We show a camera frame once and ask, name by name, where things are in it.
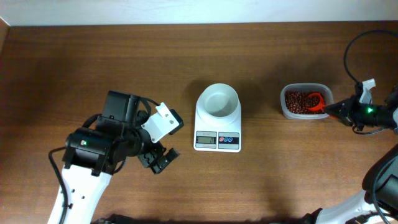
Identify red beans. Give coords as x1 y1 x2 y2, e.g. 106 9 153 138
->
284 91 315 114

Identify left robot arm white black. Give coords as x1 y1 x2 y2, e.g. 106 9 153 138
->
49 91 184 223

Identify clear plastic container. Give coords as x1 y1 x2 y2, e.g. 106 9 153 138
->
280 83 334 120

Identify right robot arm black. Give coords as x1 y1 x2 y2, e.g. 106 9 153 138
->
298 84 397 224

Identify white round bowl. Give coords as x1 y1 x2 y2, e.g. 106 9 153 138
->
198 83 240 118

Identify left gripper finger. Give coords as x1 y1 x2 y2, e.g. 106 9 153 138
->
149 161 165 174
157 148 180 170

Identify white digital kitchen scale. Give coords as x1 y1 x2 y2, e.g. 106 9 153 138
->
193 101 243 152

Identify orange measuring scoop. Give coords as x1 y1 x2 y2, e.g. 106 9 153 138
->
304 92 337 120

